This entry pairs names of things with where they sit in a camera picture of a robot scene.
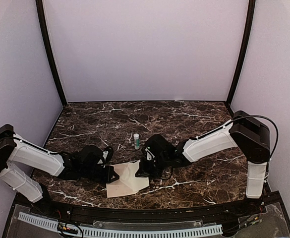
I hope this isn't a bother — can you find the left black frame post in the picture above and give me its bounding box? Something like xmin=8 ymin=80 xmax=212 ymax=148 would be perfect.
xmin=35 ymin=0 xmax=67 ymax=107

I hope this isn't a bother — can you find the black curved front rail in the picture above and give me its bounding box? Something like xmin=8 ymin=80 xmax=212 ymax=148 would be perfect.
xmin=15 ymin=192 xmax=282 ymax=225

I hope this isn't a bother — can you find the beige paper envelope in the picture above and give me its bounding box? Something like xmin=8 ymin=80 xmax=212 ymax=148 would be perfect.
xmin=106 ymin=160 xmax=149 ymax=198

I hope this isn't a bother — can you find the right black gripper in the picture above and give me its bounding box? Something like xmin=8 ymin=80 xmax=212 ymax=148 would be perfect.
xmin=135 ymin=154 xmax=169 ymax=179

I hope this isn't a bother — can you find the black frame post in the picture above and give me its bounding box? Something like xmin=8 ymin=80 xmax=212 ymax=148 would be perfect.
xmin=35 ymin=0 xmax=67 ymax=107
xmin=225 ymin=0 xmax=256 ymax=108

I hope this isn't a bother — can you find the white slotted cable duct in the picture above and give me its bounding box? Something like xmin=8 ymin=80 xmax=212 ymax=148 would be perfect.
xmin=17 ymin=212 xmax=223 ymax=238

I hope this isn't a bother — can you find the small circuit board with wires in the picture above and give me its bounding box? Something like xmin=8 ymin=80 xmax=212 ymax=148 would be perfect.
xmin=57 ymin=223 xmax=78 ymax=235

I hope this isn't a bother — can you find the right black frame post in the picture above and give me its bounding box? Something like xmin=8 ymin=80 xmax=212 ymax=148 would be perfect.
xmin=225 ymin=0 xmax=256 ymax=108

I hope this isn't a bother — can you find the white green glue stick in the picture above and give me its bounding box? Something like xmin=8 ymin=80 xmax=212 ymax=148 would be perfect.
xmin=133 ymin=133 xmax=140 ymax=150

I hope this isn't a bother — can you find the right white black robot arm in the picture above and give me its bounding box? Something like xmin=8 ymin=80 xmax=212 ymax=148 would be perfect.
xmin=135 ymin=110 xmax=276 ymax=215

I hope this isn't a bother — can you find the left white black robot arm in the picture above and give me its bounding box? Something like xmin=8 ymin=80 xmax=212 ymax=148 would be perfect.
xmin=0 ymin=124 xmax=119 ymax=216

